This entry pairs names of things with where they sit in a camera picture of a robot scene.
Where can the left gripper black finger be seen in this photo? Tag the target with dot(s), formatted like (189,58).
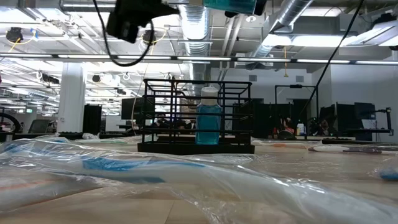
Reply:
(168,10)

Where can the blue mouthwash bottle white cap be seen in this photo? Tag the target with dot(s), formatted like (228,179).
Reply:
(230,6)
(208,124)

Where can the long ceiling light strip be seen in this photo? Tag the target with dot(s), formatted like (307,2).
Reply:
(202,58)

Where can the rectangular ceiling light panel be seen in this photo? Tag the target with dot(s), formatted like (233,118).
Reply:
(317,40)

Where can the dark desk monitor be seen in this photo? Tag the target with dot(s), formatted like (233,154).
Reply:
(129,109)
(365,110)

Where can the person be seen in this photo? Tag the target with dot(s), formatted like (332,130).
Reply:
(161,120)
(323,127)
(286,126)

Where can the white building column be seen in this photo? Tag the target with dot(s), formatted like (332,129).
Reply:
(71,99)

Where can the tall black cabinet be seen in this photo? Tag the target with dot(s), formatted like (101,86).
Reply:
(92,119)

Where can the white plastic bottle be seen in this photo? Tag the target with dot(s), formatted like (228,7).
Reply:
(300,129)

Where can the grey office chair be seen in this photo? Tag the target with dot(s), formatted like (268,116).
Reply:
(38,126)

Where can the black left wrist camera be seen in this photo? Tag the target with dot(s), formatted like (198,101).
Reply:
(124,28)

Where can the silver ceiling air duct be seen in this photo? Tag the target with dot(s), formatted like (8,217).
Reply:
(195,31)
(289,12)

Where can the black metal stand frame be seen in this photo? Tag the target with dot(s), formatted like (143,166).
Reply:
(296,86)

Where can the black metal table frame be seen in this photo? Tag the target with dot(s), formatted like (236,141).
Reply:
(351,142)

